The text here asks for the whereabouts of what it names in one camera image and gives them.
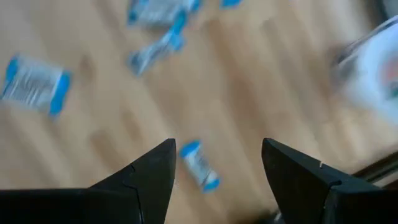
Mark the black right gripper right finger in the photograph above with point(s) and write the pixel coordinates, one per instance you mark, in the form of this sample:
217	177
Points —
295	186

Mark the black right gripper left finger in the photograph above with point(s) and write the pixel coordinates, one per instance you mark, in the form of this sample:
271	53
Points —
152	186

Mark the white jack-o-lantern bucket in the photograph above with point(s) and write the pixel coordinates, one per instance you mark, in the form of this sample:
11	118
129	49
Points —
367	71

